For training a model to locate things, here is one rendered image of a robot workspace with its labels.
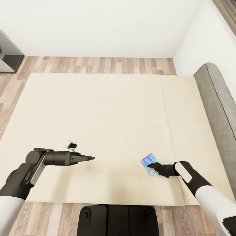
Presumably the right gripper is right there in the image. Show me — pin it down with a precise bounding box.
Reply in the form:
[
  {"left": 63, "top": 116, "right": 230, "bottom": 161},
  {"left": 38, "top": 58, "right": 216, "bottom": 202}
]
[{"left": 147, "top": 162, "right": 171, "bottom": 178}]

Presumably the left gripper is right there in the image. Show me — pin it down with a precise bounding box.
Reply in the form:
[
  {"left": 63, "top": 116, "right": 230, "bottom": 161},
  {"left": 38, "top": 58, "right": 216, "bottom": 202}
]
[{"left": 54, "top": 151, "right": 95, "bottom": 166}]

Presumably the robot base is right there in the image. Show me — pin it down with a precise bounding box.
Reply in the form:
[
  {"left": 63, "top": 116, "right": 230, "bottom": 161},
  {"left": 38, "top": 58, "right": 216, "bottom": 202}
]
[{"left": 77, "top": 203, "right": 160, "bottom": 236}]

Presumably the board game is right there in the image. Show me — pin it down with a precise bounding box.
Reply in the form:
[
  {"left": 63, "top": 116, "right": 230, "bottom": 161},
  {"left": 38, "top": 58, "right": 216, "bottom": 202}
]
[{"left": 140, "top": 153, "right": 159, "bottom": 178}]

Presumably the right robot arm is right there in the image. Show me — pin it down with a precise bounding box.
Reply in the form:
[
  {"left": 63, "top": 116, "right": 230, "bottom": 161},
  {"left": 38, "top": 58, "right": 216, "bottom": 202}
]
[{"left": 147, "top": 158, "right": 236, "bottom": 236}]

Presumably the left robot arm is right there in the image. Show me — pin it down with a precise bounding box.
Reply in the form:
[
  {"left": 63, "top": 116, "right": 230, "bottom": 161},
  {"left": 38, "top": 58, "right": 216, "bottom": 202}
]
[{"left": 0, "top": 140, "right": 95, "bottom": 236}]

